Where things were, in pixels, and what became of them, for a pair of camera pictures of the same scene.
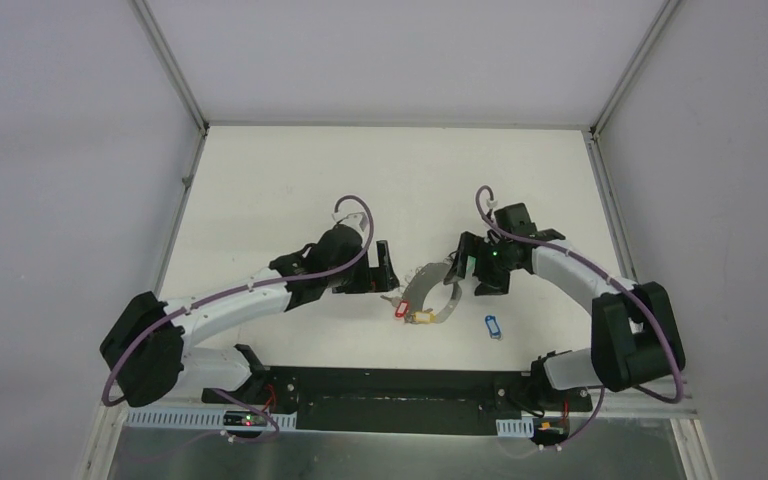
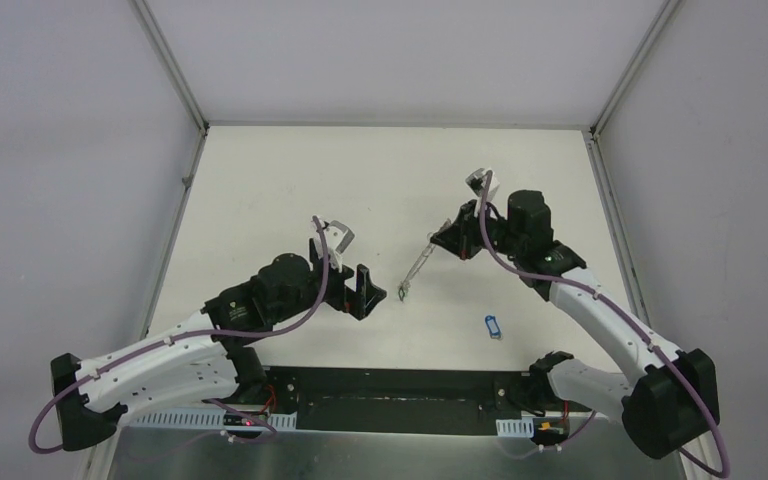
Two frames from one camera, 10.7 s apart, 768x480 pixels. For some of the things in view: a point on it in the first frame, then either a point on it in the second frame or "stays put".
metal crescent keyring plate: [423, 283] to [420, 262]
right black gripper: [490, 284] to [459, 237]
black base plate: [329, 399] stays put
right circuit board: [550, 430] stays put
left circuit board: [244, 418] stays put
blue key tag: [493, 327] stays put
